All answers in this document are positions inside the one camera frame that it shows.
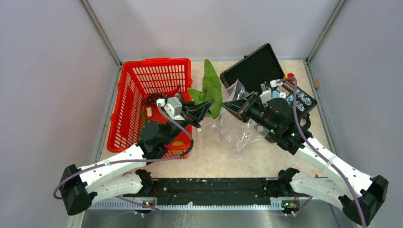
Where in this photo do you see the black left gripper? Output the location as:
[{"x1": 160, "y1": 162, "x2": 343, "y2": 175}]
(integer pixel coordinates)
[{"x1": 162, "y1": 98, "x2": 214, "y2": 145}]

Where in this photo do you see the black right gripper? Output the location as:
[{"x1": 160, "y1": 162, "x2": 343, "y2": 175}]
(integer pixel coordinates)
[{"x1": 221, "y1": 92, "x2": 279, "y2": 134}]

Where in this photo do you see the green leafy vegetable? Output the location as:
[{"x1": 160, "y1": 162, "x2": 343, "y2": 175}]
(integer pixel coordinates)
[{"x1": 187, "y1": 59, "x2": 223, "y2": 119}]

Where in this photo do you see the clear zip top bag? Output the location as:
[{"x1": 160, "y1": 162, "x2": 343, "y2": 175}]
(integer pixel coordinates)
[{"x1": 209, "y1": 78, "x2": 268, "y2": 153}]

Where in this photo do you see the red grape bunch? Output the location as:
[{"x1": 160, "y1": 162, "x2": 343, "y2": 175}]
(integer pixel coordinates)
[{"x1": 141, "y1": 93, "x2": 166, "y2": 105}]

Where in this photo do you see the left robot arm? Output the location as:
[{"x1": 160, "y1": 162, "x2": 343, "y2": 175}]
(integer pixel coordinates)
[{"x1": 53, "y1": 97, "x2": 214, "y2": 216}]

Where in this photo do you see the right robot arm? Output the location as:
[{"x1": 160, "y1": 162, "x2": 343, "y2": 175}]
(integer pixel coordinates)
[{"x1": 222, "y1": 93, "x2": 389, "y2": 227}]

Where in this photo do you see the toy fish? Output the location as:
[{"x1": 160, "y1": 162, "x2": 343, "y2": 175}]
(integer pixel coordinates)
[{"x1": 174, "y1": 92, "x2": 183, "y2": 101}]

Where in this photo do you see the green lime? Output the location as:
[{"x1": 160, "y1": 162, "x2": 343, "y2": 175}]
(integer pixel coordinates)
[{"x1": 172, "y1": 141, "x2": 186, "y2": 147}]

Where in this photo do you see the open black foam case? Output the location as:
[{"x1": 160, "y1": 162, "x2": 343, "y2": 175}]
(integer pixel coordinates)
[{"x1": 220, "y1": 43, "x2": 318, "y2": 142}]

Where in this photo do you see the red round object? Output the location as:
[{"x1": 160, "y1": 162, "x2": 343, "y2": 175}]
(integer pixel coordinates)
[{"x1": 285, "y1": 73, "x2": 295, "y2": 83}]

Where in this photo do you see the red plastic basket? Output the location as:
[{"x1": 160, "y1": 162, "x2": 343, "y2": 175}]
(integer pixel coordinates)
[{"x1": 106, "y1": 58, "x2": 192, "y2": 153}]

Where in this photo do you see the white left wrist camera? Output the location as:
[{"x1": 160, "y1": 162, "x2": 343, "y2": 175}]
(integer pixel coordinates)
[{"x1": 156, "y1": 97, "x2": 185, "y2": 121}]

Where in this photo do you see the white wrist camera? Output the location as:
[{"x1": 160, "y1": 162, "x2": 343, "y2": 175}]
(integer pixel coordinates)
[
  {"x1": 259, "y1": 79, "x2": 283, "y2": 103},
  {"x1": 156, "y1": 97, "x2": 185, "y2": 121}
]

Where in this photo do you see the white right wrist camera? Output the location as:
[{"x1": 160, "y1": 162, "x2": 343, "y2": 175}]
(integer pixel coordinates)
[{"x1": 259, "y1": 79, "x2": 283, "y2": 103}]

